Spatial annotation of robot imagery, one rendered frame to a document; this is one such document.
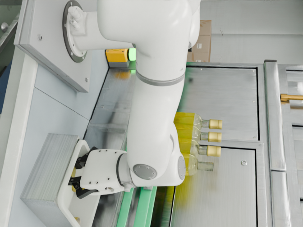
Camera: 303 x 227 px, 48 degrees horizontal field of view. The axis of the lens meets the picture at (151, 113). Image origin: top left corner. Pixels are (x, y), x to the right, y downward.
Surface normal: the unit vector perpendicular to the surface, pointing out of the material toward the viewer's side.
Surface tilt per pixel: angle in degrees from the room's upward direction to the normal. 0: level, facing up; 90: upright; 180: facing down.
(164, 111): 67
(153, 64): 99
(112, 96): 90
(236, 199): 91
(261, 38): 90
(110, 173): 104
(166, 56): 71
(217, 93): 91
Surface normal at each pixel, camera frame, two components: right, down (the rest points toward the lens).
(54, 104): 0.98, 0.06
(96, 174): -0.40, -0.55
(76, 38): -0.16, 0.57
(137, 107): -0.57, -0.14
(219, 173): -0.13, -0.63
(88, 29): -0.19, 0.15
